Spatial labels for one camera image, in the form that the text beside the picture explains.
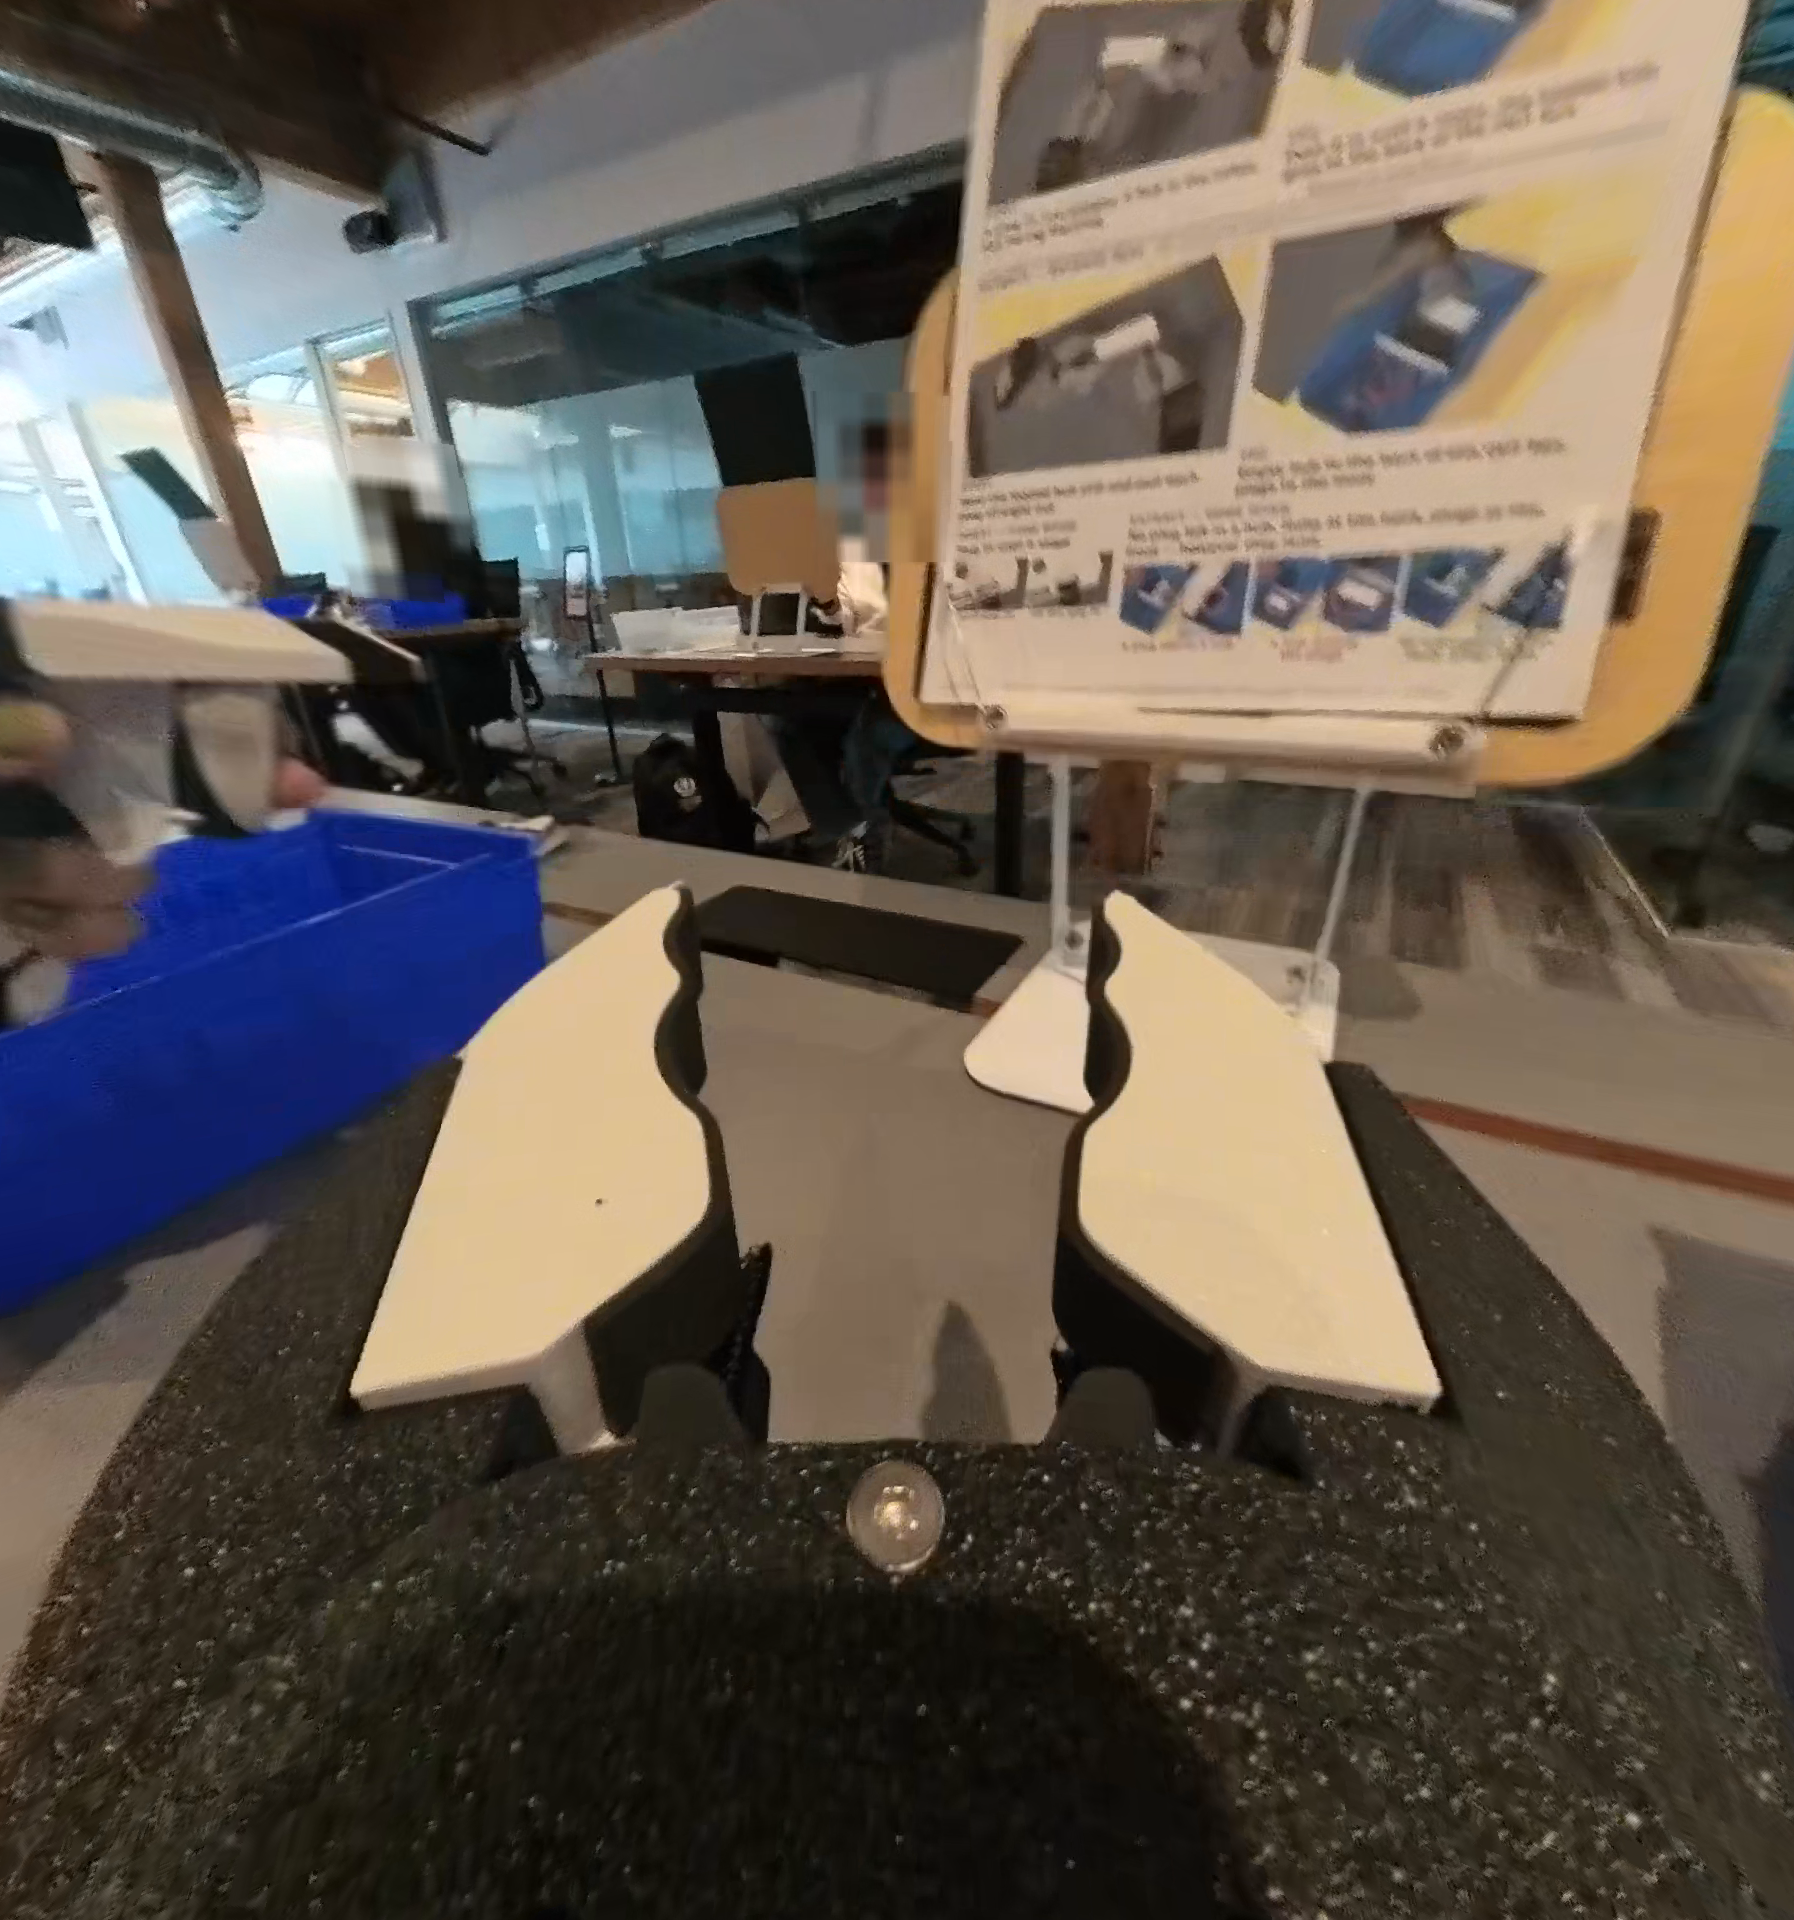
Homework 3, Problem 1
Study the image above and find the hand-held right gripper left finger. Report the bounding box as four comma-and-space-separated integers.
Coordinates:
349, 880, 771, 1457

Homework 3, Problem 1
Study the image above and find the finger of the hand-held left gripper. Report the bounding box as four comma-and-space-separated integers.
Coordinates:
8, 596, 363, 688
289, 615, 435, 690

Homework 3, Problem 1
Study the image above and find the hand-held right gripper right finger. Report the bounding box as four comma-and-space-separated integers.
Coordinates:
1052, 890, 1446, 1460

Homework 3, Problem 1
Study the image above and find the person's left hand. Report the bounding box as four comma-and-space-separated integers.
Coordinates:
0, 838, 143, 968

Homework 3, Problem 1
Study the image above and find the wooden office desk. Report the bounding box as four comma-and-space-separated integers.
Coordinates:
583, 637, 1028, 901
260, 606, 539, 805

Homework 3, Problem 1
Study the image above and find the black backpack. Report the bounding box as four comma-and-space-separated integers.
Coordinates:
632, 731, 759, 856

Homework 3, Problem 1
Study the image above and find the small wooden board stand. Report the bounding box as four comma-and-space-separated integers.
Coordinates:
718, 480, 843, 656

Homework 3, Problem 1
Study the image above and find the black desk pad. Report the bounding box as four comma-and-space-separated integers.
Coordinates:
695, 885, 1028, 1009

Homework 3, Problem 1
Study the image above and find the black computer monitor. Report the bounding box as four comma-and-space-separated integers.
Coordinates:
695, 360, 818, 496

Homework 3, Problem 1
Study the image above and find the black office chair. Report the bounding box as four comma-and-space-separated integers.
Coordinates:
881, 751, 989, 879

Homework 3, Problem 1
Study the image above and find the instruction sign on stand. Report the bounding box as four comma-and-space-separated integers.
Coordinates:
881, 0, 1794, 1120

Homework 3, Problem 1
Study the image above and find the wooden support post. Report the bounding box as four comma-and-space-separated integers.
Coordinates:
1092, 756, 1188, 879
87, 149, 287, 589

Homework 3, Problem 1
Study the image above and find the black ceiling camera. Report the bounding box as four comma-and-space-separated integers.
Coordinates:
344, 149, 448, 253

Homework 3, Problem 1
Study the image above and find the silver ventilation duct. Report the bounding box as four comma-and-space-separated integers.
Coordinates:
0, 37, 264, 227

